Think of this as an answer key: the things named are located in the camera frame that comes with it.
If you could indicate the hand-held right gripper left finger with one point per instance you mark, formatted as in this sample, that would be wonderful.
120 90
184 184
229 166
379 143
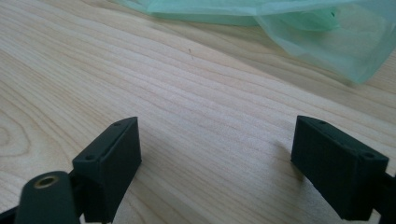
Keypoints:
109 168

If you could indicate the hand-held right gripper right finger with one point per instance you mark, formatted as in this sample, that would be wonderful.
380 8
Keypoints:
336 174

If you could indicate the green plastic bag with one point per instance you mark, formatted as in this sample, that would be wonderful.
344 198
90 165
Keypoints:
327 34

